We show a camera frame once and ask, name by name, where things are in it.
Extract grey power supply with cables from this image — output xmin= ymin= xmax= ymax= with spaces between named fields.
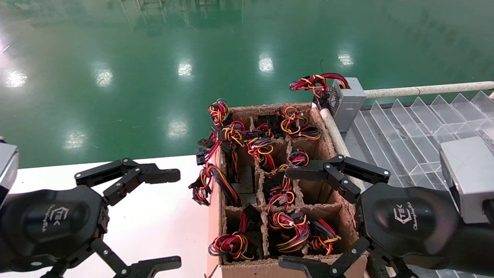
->
xmin=289 ymin=60 xmax=366 ymax=132
xmin=246 ymin=133 xmax=276 ymax=172

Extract power supply with cable bundle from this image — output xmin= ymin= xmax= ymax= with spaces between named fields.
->
xmin=257 ymin=105 xmax=321 ymax=141
xmin=208 ymin=205 xmax=263 ymax=261
xmin=288 ymin=149 xmax=310 ymax=168
xmin=188 ymin=162 xmax=257 ymax=207
xmin=268 ymin=210 xmax=311 ymax=255
xmin=196 ymin=98 xmax=257 ymax=182
xmin=309 ymin=218 xmax=342 ymax=256
xmin=262 ymin=164 xmax=296 ymax=211

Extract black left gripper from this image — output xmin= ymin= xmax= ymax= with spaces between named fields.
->
xmin=0 ymin=158 xmax=181 ymax=273

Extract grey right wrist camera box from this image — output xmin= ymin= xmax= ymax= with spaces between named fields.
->
xmin=440 ymin=136 xmax=494 ymax=224

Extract white rail pipe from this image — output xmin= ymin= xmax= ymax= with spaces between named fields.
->
xmin=321 ymin=108 xmax=367 ymax=192
xmin=365 ymin=81 xmax=494 ymax=99

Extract transparent acrylic divider rack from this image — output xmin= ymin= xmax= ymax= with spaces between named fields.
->
xmin=343 ymin=91 xmax=494 ymax=278

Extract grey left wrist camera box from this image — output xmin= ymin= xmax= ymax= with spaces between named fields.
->
xmin=0 ymin=137 xmax=19 ymax=207

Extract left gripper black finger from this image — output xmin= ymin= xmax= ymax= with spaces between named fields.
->
xmin=41 ymin=237 xmax=182 ymax=278

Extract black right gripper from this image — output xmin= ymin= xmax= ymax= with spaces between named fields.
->
xmin=278 ymin=154 xmax=464 ymax=278

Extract cardboard box with dividers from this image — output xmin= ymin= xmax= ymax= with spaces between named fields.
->
xmin=206 ymin=102 xmax=369 ymax=278

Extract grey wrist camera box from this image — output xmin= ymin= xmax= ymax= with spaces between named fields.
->
xmin=0 ymin=137 xmax=19 ymax=207
xmin=440 ymin=136 xmax=494 ymax=224

